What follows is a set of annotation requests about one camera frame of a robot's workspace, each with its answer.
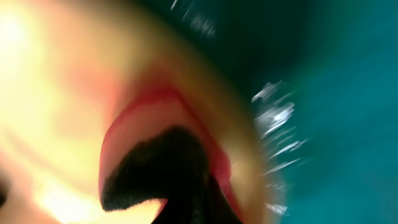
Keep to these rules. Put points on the green plate top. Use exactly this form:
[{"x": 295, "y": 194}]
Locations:
[{"x": 83, "y": 81}]

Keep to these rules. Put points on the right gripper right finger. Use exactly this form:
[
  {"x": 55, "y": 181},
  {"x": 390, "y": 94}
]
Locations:
[{"x": 213, "y": 207}]

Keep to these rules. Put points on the teal plastic tray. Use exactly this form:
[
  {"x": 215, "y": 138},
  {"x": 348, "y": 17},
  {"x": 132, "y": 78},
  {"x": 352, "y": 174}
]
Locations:
[{"x": 320, "y": 77}]

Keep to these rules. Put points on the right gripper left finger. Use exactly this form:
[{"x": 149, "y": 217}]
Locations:
[{"x": 175, "y": 211}]

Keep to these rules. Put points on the orange green scrub sponge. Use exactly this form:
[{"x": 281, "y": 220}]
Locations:
[{"x": 157, "y": 149}]

